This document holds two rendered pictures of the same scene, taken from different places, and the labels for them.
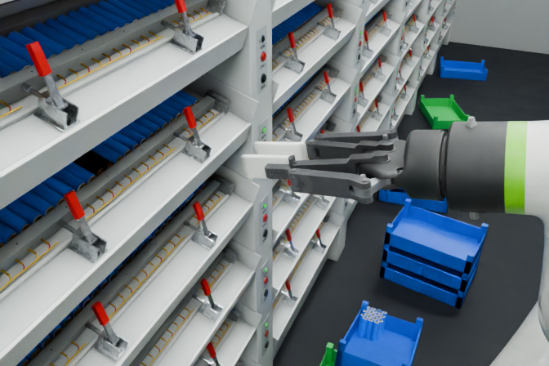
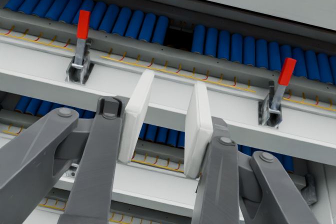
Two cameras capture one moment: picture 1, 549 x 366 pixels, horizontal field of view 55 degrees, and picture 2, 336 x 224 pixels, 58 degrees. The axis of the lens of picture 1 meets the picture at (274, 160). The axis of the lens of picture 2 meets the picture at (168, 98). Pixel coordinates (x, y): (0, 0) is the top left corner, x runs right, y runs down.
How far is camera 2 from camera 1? 0.55 m
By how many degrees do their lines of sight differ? 54
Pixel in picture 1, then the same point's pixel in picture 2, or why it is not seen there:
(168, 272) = (171, 181)
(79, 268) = (55, 74)
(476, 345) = not seen: outside the picture
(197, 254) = not seen: hidden behind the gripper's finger
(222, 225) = not seen: hidden behind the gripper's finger
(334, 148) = (203, 189)
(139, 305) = (124, 171)
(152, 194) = (177, 96)
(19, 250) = (44, 27)
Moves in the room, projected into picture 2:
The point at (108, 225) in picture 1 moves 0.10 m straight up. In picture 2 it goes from (116, 77) to (124, 7)
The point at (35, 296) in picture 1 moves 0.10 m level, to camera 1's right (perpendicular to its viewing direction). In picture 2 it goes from (14, 58) to (7, 102)
